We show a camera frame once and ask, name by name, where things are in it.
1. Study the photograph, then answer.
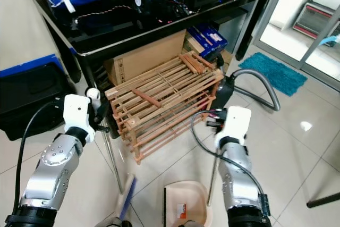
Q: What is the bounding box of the wooden slatted shoe rack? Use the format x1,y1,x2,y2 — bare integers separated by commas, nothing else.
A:
105,50,225,165

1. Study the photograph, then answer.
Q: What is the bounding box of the black vacuum cleaner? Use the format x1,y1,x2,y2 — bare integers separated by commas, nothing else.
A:
209,73,235,111

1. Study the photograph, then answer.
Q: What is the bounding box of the grey vacuum hose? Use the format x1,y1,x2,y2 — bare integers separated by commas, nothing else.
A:
232,68,282,112

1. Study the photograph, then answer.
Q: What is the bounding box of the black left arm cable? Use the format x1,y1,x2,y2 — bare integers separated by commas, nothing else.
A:
14,100,67,207

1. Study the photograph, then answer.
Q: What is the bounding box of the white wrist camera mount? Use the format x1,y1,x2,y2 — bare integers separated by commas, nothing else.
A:
222,106,252,140
62,94,97,133

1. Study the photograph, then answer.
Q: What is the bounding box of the beige dustpan with metal handle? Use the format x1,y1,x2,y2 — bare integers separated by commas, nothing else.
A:
163,147,223,227

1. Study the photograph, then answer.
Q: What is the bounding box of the black suitcase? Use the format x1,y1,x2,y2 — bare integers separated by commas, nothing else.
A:
0,63,73,142

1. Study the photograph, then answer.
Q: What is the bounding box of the blue broom with metal handle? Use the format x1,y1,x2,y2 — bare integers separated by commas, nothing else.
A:
87,88,138,223

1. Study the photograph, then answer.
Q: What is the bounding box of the black furniture leg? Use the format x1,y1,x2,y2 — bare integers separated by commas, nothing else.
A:
306,192,340,208

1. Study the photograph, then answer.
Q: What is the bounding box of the grey metal pole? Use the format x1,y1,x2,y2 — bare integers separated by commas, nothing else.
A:
300,19,340,69

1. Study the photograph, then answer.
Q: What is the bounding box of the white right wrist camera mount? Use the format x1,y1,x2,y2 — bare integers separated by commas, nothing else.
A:
222,106,252,140

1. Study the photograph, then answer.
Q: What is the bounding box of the grey sliding door frame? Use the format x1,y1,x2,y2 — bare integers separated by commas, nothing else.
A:
253,0,340,84

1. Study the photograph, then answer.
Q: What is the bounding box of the blue printed carton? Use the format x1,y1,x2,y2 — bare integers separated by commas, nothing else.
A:
187,23,228,58

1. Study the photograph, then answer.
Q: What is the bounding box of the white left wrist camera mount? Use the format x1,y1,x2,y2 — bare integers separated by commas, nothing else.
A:
62,94,97,133

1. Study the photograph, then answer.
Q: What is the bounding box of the teal shaggy floor mat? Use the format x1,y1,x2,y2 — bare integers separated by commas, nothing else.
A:
237,52,309,98

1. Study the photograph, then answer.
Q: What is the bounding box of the brown cardboard box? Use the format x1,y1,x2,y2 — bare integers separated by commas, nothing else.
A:
105,30,187,86

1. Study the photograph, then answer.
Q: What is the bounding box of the black glass table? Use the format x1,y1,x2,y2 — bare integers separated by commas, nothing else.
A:
28,0,280,94

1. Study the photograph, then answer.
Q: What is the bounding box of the red and grey metal rack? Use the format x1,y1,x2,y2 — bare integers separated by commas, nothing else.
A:
292,1,340,39

